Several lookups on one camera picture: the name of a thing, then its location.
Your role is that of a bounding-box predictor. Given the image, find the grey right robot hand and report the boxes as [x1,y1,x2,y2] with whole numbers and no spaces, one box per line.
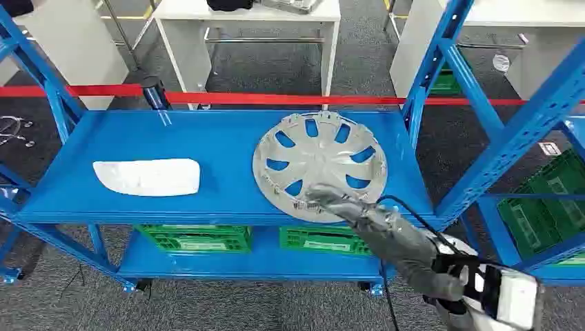
[305,183,467,303]

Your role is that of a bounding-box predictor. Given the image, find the silver plastic wheel hubcap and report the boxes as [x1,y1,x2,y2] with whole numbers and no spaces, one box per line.
[252,110,388,224]

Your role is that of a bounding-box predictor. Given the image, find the green plastic crate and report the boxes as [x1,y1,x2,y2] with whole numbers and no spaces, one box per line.
[428,63,464,96]
[279,225,373,257]
[497,148,585,267]
[135,224,253,254]

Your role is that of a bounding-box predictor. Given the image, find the blue steel shelf rack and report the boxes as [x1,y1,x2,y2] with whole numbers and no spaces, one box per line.
[0,0,476,294]
[434,36,585,288]

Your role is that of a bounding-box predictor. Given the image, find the red barrier tape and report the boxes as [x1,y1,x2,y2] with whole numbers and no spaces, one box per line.
[0,84,585,107]

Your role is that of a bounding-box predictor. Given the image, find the white table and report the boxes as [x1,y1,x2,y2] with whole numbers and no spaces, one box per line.
[152,0,342,111]
[389,0,585,102]
[0,0,130,111]

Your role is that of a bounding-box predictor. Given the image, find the white plastic mirror cover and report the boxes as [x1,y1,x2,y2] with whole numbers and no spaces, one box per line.
[92,158,201,198]

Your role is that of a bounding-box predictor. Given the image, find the silver metal tray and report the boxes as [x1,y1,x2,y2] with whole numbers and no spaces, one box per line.
[260,0,319,15]

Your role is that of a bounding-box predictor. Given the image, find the black bag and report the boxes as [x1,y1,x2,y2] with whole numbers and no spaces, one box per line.
[206,0,255,12]

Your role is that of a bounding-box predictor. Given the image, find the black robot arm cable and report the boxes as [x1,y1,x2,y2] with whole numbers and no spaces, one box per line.
[375,194,464,331]

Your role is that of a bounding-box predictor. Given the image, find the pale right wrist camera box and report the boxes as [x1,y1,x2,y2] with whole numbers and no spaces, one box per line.
[484,265,545,331]

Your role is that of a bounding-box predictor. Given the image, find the black barrier post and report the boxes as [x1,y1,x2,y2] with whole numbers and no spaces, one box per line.
[139,75,172,111]

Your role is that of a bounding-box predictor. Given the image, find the bent metal wire parts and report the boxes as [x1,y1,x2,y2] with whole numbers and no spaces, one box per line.
[0,115,36,148]

